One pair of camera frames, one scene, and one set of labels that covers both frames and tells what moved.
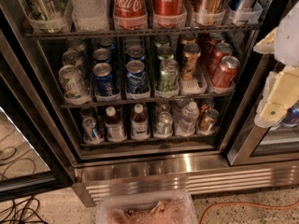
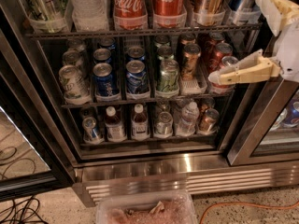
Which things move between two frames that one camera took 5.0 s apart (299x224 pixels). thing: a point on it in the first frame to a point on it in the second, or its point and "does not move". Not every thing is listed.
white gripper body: x=289 y=44 does not move
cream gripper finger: x=267 y=45 to x=278 y=12
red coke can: x=169 y=0 does not move
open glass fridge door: x=33 y=157 does not move
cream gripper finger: x=280 y=92 to x=254 y=68
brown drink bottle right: x=139 y=130 does not move
